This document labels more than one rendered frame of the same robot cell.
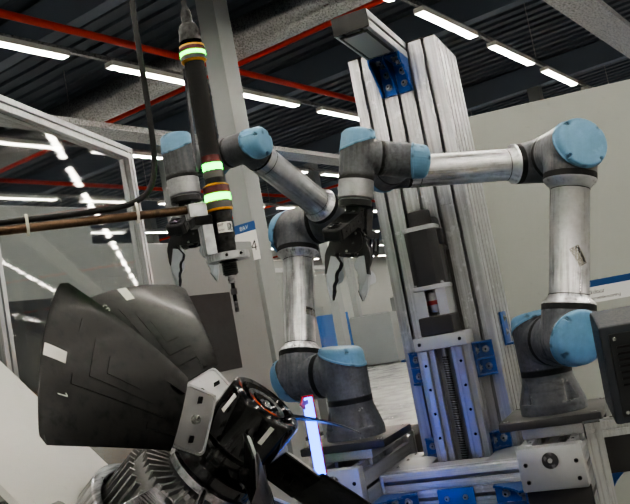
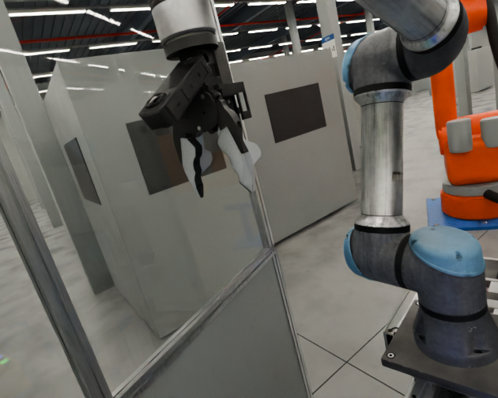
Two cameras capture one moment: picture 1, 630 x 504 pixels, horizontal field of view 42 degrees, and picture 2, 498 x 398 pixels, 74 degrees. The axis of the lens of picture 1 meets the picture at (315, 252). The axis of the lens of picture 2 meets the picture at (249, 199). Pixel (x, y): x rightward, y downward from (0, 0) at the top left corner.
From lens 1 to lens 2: 1.48 m
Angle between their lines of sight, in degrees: 30
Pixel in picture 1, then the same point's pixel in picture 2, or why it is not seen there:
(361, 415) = (472, 336)
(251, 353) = (331, 117)
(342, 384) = (447, 297)
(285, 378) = (362, 261)
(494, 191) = not seen: outside the picture
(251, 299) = (331, 85)
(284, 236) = (364, 75)
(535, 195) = not seen: outside the picture
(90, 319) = not seen: outside the picture
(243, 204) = (326, 24)
